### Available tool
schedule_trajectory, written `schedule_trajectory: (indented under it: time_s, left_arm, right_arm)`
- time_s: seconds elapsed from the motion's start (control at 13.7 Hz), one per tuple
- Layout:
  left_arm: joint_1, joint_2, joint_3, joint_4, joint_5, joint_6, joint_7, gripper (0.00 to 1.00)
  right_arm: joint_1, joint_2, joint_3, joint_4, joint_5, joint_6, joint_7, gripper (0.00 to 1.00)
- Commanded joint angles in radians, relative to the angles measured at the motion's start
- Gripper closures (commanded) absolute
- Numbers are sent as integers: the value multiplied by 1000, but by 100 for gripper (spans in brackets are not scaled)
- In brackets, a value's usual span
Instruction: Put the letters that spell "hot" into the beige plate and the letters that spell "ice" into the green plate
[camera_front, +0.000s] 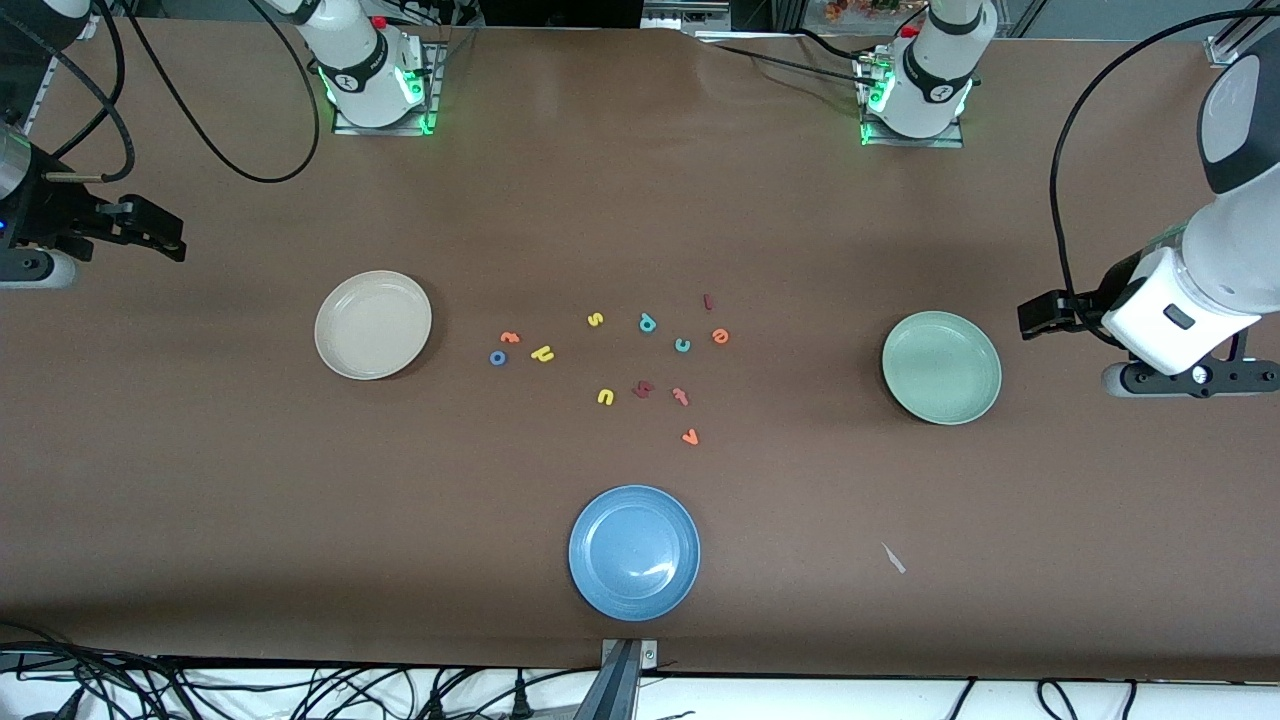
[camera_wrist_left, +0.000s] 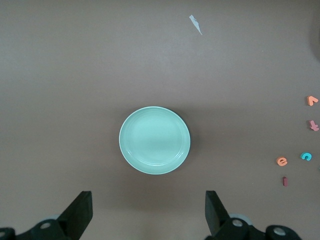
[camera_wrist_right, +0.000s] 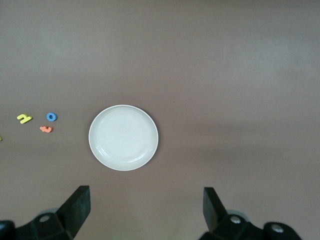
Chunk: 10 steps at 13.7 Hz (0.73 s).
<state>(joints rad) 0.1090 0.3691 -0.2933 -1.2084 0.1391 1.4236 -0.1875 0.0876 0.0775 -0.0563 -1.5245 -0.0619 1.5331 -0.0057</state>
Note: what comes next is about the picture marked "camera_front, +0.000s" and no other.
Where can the silver aluminium frame rail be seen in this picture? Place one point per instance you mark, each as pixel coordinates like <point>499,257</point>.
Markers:
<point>40,90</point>
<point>1225,48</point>

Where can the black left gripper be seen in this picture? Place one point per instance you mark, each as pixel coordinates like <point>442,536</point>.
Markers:
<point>1113,284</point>

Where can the blue round plate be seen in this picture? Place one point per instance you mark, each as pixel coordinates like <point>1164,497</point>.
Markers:
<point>634,553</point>

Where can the orange decorative object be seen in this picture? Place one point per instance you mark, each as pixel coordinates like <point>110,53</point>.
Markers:
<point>860,8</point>

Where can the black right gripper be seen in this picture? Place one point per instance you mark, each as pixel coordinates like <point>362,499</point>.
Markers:
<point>52,212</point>

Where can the yellow foam letter h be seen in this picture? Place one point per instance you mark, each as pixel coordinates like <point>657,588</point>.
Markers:
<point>543,354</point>

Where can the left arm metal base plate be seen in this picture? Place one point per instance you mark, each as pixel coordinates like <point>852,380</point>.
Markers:
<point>915,142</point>

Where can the brown table cover sheet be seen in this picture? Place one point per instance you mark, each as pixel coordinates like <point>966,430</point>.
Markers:
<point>200,500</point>

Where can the beige round plate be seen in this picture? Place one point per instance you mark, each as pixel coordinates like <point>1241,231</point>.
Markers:
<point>372,325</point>

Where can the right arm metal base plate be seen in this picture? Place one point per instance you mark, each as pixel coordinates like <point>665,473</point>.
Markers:
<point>385,129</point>

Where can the white equipment box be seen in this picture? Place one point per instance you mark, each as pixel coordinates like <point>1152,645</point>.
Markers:
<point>680,15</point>

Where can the green round plate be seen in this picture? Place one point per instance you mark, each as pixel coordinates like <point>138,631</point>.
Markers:
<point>940,368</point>

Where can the small white paper scrap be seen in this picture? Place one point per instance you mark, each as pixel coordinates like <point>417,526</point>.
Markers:
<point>893,558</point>

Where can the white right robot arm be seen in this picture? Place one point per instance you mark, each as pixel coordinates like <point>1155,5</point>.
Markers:
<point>365,75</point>

